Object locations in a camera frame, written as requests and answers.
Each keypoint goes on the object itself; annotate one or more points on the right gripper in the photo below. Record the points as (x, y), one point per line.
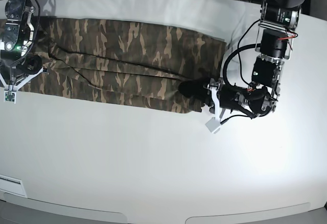
(15, 77)

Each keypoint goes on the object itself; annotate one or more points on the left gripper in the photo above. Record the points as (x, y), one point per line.
(196, 94)

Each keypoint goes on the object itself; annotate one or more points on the white label plate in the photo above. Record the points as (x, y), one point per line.
(12, 186)

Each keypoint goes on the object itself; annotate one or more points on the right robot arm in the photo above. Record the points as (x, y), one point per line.
(19, 37)

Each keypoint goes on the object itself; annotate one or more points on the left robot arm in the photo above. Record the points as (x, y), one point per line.
(279, 20)

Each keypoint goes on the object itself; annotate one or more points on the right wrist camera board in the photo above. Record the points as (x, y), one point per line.
(10, 96)

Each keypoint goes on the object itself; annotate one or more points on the camouflage T-shirt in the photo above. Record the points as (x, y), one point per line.
(124, 63)

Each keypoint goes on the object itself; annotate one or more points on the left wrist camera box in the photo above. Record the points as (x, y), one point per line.
(213, 125)

